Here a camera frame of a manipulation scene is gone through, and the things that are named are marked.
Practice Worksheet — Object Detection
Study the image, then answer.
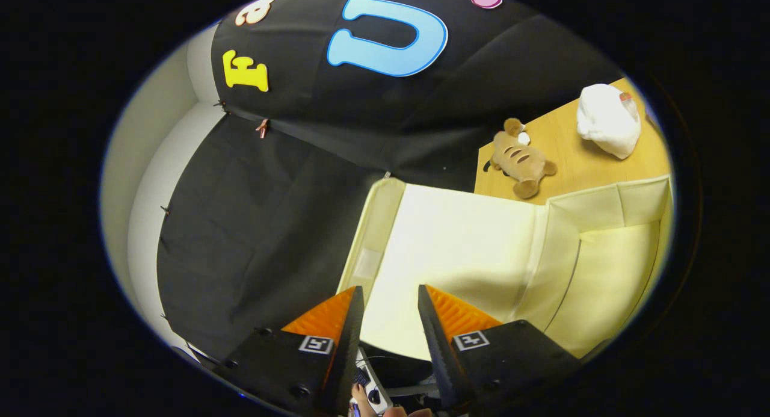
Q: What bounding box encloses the grey fabric storage box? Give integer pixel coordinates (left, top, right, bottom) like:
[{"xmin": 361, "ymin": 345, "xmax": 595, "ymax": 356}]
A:
[{"xmin": 336, "ymin": 175, "xmax": 674, "ymax": 361}]

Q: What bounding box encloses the white plush toy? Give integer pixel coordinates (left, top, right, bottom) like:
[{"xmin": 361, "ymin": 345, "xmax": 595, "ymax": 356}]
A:
[{"xmin": 576, "ymin": 83, "xmax": 642, "ymax": 160}]

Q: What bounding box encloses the brown striped plush toy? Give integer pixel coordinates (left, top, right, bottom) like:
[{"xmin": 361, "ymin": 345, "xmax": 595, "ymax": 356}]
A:
[{"xmin": 484, "ymin": 117, "xmax": 558, "ymax": 200}]

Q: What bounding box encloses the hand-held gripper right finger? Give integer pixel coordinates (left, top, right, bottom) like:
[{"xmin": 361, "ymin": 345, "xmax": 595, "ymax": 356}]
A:
[{"xmin": 417, "ymin": 285, "xmax": 581, "ymax": 415}]

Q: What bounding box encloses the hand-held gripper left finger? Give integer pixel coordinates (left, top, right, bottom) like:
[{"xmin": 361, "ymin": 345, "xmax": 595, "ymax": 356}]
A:
[{"xmin": 211, "ymin": 286, "xmax": 366, "ymax": 416}]

